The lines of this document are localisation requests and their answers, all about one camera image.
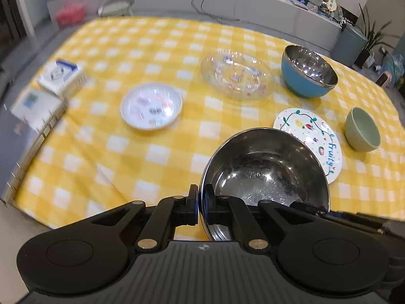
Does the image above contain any white fruity painted plate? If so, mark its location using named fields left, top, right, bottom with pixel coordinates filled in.
left=273, top=108, right=342, bottom=185

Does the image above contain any potted snake plant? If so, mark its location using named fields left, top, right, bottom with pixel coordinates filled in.
left=354, top=5, right=401, bottom=69

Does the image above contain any yellow checkered tablecloth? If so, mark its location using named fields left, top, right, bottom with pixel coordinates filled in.
left=14, top=17, right=404, bottom=228

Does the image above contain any blue steel bowl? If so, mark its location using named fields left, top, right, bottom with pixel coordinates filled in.
left=281, top=45, right=338, bottom=98

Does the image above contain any orange steel bowl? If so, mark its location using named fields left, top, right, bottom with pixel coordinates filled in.
left=199, top=127, right=331, bottom=242

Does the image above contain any small white saucer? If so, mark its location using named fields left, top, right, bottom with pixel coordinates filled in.
left=120, top=82, right=183, bottom=131

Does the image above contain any grey trash bin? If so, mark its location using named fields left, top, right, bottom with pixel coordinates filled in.
left=330, top=24, right=367, bottom=67

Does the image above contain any small beige heater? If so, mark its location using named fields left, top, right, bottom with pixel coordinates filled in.
left=375, top=71, right=392, bottom=88

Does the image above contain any grey ring binder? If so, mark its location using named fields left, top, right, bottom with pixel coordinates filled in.
left=1, top=87, right=67, bottom=204

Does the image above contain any blue water jug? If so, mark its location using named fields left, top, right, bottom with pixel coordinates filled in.
left=379, top=53, right=404, bottom=88

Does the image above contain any pink storage basket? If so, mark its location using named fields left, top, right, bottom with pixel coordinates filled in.
left=55, top=4, right=85, bottom=28

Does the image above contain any green ceramic bowl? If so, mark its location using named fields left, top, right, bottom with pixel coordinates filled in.
left=344, top=107, right=381, bottom=152

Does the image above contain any clear glass patterned plate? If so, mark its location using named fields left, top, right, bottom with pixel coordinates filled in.
left=200, top=49, right=275, bottom=100

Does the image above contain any small round rolling stool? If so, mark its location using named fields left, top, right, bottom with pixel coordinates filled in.
left=97, top=0, right=135, bottom=18

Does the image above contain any white blue small box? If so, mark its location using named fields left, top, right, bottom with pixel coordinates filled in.
left=36, top=59, right=87, bottom=100

